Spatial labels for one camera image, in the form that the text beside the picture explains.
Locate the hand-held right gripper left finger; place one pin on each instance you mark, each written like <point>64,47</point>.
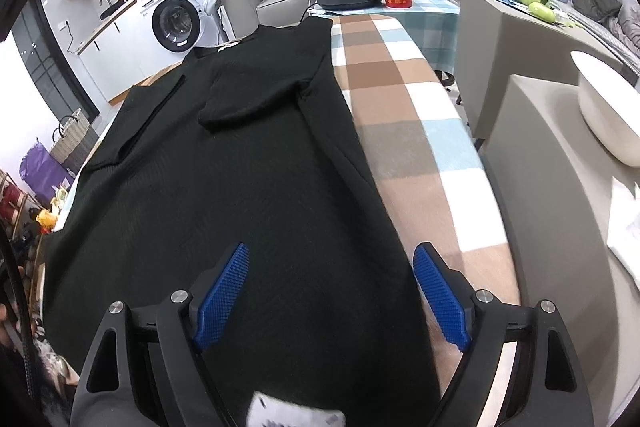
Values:
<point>225,292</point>

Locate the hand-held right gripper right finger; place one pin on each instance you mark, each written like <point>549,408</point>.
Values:
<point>440,297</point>

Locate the black knit sweater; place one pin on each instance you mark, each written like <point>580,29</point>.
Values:
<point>250,157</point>

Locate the dark grey clothes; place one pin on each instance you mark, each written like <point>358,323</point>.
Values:
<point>595,2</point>

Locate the white cloth piece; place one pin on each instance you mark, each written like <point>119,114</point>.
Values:
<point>295,412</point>

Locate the large grey box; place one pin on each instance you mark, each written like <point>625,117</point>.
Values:
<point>540,187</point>

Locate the plaid blanket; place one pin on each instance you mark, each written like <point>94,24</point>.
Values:
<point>400,117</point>

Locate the woven laundry basket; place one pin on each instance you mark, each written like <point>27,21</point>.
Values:
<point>75,142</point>

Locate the purple bag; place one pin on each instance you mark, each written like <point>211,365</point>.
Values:
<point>42,172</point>

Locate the white basin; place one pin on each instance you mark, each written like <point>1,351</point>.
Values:
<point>610,107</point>

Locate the grey cabinet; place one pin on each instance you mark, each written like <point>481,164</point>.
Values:
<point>500,47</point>

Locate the white kitchen base cabinet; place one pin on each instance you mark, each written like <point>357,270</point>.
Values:
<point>107,57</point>

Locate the teal checked tablecloth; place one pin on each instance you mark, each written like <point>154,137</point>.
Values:
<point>430,27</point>

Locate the white washing machine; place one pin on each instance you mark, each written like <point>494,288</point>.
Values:
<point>175,22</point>

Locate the small green toy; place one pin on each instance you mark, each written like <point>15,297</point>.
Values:
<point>542,13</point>

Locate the black faucet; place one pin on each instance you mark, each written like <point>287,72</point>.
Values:
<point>106,4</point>

